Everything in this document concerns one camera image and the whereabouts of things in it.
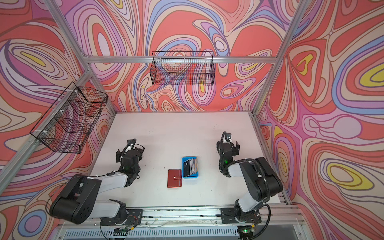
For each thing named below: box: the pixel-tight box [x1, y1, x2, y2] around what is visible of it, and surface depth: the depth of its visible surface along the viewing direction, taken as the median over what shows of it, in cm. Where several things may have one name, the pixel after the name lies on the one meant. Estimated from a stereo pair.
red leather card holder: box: [167, 169, 182, 188], surface depth 86 cm
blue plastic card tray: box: [182, 156, 199, 179], surface depth 89 cm
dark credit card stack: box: [184, 158, 198, 177], surface depth 89 cm
